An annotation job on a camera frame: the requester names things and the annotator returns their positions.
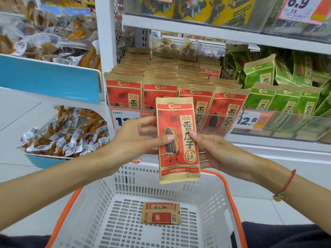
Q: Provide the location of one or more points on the person's left thumb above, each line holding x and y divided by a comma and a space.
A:
161, 142

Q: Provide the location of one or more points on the white and orange price tag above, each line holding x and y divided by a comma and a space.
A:
248, 121
121, 120

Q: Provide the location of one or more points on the white shelf unit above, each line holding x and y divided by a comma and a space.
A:
106, 36

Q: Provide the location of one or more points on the person's left hand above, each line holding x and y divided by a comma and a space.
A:
126, 144

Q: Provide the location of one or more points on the clear bag of nuts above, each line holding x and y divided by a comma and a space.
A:
190, 50
165, 47

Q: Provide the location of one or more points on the clear plastic shelf front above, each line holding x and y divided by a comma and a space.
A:
289, 126

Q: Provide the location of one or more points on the pile of clear snack sachets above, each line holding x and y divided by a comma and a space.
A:
67, 134
46, 36

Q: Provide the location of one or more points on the person's right forearm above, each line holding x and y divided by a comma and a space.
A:
300, 198

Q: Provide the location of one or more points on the person's right hand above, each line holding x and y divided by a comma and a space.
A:
227, 157

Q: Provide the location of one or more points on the blue display bin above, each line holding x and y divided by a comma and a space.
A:
44, 161

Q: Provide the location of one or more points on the person's left forearm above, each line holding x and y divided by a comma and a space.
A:
51, 188

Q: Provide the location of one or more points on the person's left middle finger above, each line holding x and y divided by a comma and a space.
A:
150, 130

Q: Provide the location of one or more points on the large white orange price tag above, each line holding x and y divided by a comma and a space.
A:
302, 9

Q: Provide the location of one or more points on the person's right thumb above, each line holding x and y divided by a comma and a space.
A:
201, 139

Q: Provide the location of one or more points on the white basket with orange rim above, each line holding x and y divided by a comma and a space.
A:
129, 219

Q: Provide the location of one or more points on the rows of red seed packs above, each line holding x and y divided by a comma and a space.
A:
144, 80

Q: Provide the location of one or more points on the row of yellow snack bags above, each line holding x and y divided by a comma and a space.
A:
201, 10

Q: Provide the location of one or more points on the rows of green seed packs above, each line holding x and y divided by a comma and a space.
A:
284, 98

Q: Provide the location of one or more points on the red sunflower seed packet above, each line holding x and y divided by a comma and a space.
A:
178, 152
160, 213

